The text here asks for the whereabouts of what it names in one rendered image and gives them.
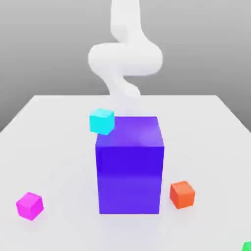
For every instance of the small orange cube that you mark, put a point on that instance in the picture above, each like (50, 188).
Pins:
(182, 195)

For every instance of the large purple box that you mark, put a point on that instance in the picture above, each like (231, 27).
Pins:
(129, 176)

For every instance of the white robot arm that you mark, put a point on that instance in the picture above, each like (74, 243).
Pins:
(125, 56)

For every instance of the small cyan cube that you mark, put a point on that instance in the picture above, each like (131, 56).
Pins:
(101, 122)

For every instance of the small magenta cube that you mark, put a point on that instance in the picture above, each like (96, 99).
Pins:
(29, 206)

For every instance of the small green cube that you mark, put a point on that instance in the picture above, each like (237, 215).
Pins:
(247, 247)

